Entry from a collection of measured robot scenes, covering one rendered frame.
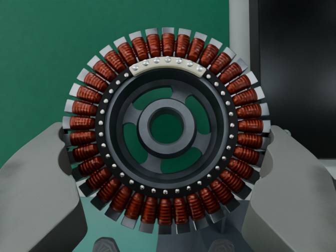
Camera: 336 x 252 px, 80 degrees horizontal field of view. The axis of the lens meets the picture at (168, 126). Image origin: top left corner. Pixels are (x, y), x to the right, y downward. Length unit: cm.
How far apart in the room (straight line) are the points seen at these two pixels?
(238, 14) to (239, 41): 3
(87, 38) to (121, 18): 4
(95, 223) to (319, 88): 97
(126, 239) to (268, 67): 95
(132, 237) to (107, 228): 12
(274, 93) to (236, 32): 8
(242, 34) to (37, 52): 20
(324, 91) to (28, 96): 27
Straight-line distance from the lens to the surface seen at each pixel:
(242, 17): 24
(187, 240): 101
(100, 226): 105
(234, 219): 102
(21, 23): 27
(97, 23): 24
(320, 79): 22
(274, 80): 20
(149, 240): 103
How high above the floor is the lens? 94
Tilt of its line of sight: 84 degrees down
